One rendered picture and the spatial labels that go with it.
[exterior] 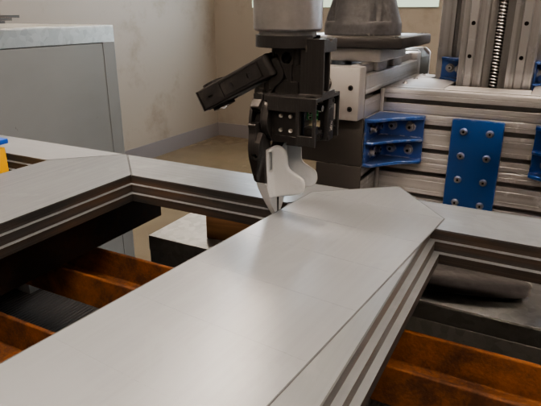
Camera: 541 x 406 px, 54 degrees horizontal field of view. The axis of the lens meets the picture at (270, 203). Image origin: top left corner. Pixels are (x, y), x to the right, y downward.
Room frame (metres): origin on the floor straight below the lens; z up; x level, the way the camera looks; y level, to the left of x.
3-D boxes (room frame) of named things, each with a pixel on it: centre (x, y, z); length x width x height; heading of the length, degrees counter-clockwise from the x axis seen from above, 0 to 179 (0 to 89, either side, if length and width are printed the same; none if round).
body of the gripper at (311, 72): (0.60, -0.03, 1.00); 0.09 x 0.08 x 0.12; 62
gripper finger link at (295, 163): (0.62, -0.03, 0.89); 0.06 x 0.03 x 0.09; 62
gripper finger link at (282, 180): (0.59, -0.01, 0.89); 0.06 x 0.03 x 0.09; 62
